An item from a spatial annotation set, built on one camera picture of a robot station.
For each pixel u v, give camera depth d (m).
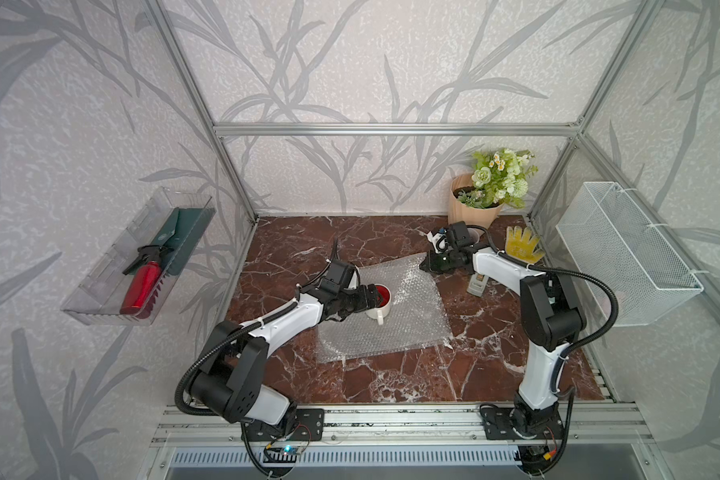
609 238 0.68
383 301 0.85
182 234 0.71
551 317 0.52
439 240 0.89
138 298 0.57
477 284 0.96
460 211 1.03
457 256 0.75
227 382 0.43
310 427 0.73
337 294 0.69
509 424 0.72
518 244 1.13
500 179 0.94
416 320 0.91
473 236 0.78
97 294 0.58
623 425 0.75
